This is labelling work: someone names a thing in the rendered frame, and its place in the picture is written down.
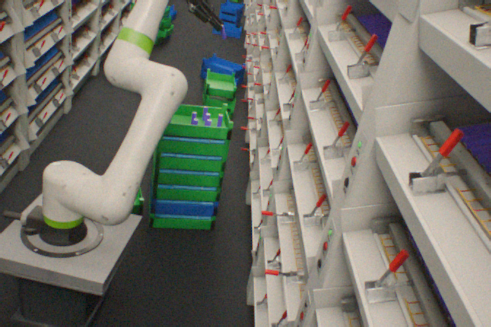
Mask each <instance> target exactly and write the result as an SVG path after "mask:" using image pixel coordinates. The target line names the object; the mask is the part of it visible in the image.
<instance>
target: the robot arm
mask: <svg viewBox="0 0 491 327"><path fill-rule="evenodd" d="M169 1H170V0H137V2H136V4H135V6H134V8H133V9H132V12H131V14H130V15H129V17H128V18H127V20H126V22H125V23H124V24H123V27H122V29H121V30H120V32H119V34H118V36H117V38H116V41H115V43H114V45H113V47H112V49H111V51H110V54H109V55H108V56H107V59H106V61H105V63H104V75H105V77H106V78H107V79H108V80H109V82H110V84H112V85H113V86H115V87H117V88H122V89H124V90H128V91H133V92H137V93H139V94H140V95H141V96H142V101H141V102H140V105H139V108H138V111H137V114H136V116H135V118H134V121H133V123H132V124H131V126H130V128H129V131H128V133H127V135H126V137H125V139H124V141H123V144H122V145H121V147H120V149H119V151H118V152H117V153H116V155H115V157H114V159H113V161H112V163H111V164H110V166H109V168H108V169H107V171H106V173H105V175H102V176H99V175H97V174H94V173H93V172H92V171H91V170H90V169H87V168H86V167H84V166H83V165H81V164H79V163H75V162H71V161H58V162H55V163H52V164H50V165H48V166H47V167H46V168H45V170H44V174H43V190H42V206H39V205H36V206H35V208H33V210H32V211H30V212H24V213H23V214H20V213H17V212H11V211H8V210H5V211H4V218H10V219H13V220H19V221H20V222H21V224H23V225H26V228H25V229H24V234H25V235H29V236H33V235H36V234H38V235H39V237H40V238H41V240H42V241H43V242H45V243H47V244H49V245H55V246H61V247H63V246H70V245H75V244H77V243H80V242H82V241H83V240H84V239H85V238H86V235H87V230H88V229H87V225H86V224H85V222H84V216H85V217H87V218H90V219H91V220H93V221H96V222H97V223H100V224H102V225H106V226H116V225H119V224H121V223H123V222H124V221H125V220H126V219H127V218H128V216H129V215H130V214H131V212H132V210H133V208H134V203H135V200H136V198H137V194H138V191H139V189H140V184H141V182H142V179H143V176H144V174H145V170H147V168H148V164H149V163H150V161H151V158H152V155H153V153H154V150H155V149H156V146H157V144H158V143H159V140H160V138H161V135H163V133H164V131H165V130H166V128H167V126H168V124H169V122H170V120H171V118H172V116H173V115H174V114H175V112H176V110H177V109H178V108H179V106H180V104H181V103H182V101H183V100H184V99H185V97H186V94H187V90H188V84H187V81H186V78H185V76H184V74H183V73H182V72H181V71H178V70H177V69H175V68H172V67H169V66H163V65H161V64H158V63H156V62H153V61H149V60H148V59H149V57H150V55H151V53H152V51H153V46H154V44H155V41H156V38H157V34H158V32H159V27H160V25H161V20H162V18H163V15H164V11H165V9H166V6H167V3H169ZM186 2H187V4H188V5H189V7H190V9H189V12H190V13H192V14H194V15H195V16H196V17H198V18H199V19H200V20H201V21H202V22H203V23H207V22H209V24H210V25H212V26H213V27H214V29H215V30H217V31H220V30H221V29H223V27H222V26H221V25H223V24H224V23H223V22H222V21H221V19H220V18H219V16H217V14H216V13H215V12H214V11H215V9H213V5H212V3H210V2H209V0H186Z"/></svg>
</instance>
